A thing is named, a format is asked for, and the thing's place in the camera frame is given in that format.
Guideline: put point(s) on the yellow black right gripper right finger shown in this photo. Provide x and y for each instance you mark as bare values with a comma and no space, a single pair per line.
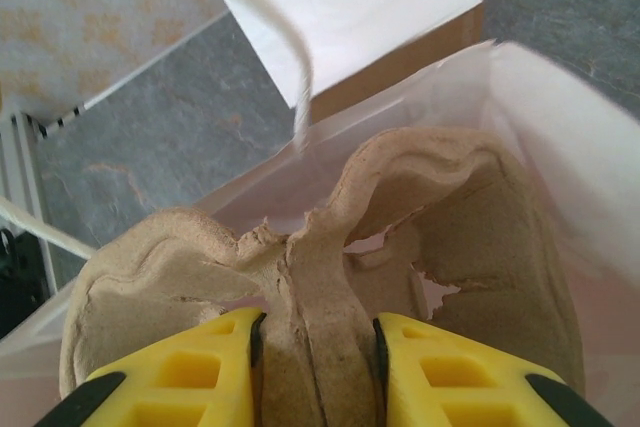
450,382

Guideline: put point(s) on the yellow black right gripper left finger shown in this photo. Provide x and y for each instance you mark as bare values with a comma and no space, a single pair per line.
190,377

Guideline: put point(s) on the brown pulp cup carrier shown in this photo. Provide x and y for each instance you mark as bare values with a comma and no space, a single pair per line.
450,247

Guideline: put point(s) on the white red printed paper bag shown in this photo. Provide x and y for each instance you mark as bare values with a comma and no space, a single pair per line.
550,147

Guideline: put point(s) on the brown cardboard box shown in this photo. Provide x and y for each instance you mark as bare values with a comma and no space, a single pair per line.
390,77

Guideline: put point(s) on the white paper napkin stack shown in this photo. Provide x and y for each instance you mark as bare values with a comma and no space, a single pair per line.
350,7

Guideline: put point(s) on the wide aluminium base rail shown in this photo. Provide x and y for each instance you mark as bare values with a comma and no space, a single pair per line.
20,167

